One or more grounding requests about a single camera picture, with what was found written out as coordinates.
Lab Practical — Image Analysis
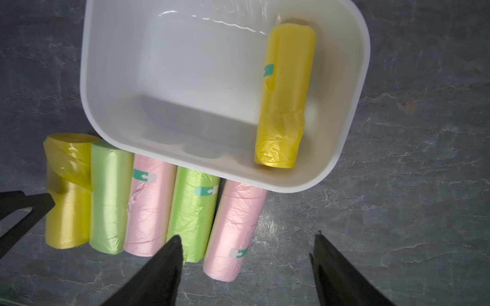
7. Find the yellow trash bag roll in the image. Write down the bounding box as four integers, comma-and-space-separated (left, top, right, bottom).
43, 133, 100, 249
255, 23, 316, 169

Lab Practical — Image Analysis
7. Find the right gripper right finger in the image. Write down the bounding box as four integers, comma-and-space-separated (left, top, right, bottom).
310, 234, 394, 306

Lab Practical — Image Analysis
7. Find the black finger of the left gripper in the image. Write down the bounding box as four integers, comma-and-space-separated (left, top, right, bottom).
0, 190, 56, 260

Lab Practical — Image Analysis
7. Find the white plastic storage box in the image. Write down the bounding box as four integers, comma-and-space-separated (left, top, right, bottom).
80, 1, 371, 193

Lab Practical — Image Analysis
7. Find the bright green roll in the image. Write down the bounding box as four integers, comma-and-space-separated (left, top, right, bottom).
167, 167, 220, 263

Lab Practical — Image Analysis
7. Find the light green roll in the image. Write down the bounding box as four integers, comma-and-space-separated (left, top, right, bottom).
89, 140, 134, 255

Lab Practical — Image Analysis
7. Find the pink trash bag roll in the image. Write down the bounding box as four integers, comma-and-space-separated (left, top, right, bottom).
203, 180, 268, 282
124, 154, 177, 257

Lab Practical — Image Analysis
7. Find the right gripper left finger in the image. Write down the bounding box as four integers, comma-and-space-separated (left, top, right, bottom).
103, 235, 183, 305

